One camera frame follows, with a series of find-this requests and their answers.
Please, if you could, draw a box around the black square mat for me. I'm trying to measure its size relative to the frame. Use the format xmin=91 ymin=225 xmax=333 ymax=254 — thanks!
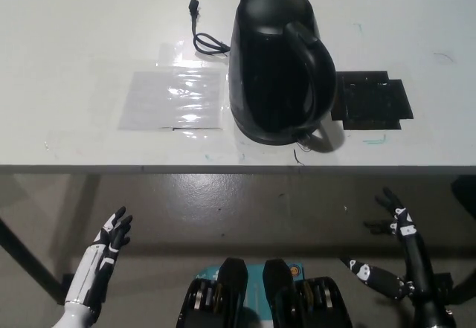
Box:
xmin=330 ymin=69 xmax=416 ymax=131

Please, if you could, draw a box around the black electric kettle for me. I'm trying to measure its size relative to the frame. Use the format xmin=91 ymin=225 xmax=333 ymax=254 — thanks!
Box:
xmin=227 ymin=0 xmax=338 ymax=143

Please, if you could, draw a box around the black power cord with plug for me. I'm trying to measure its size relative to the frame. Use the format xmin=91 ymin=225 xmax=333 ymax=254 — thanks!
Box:
xmin=189 ymin=0 xmax=231 ymax=58

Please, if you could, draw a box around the black diagonal table leg bar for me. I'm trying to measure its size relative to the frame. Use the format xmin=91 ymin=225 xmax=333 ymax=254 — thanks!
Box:
xmin=0 ymin=216 xmax=62 ymax=305

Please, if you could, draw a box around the black kettle base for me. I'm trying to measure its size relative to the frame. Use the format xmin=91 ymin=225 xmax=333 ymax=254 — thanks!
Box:
xmin=232 ymin=115 xmax=324 ymax=147

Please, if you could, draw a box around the black bulky object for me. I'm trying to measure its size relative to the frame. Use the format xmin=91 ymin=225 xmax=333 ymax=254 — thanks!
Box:
xmin=451 ymin=179 xmax=476 ymax=210

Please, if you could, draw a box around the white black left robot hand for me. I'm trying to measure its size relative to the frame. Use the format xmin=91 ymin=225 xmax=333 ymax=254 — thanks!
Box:
xmin=63 ymin=205 xmax=134 ymax=314

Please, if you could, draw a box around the clear tape patch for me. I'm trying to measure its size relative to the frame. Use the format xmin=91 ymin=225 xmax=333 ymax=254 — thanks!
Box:
xmin=158 ymin=39 xmax=187 ymax=69

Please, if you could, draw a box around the clear plastic covered paper sheet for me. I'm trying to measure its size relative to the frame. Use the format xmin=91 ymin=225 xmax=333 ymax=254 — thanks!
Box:
xmin=118 ymin=68 xmax=226 ymax=132

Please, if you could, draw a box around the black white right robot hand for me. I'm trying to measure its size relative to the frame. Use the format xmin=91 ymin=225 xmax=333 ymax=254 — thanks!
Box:
xmin=340 ymin=187 xmax=449 ymax=303

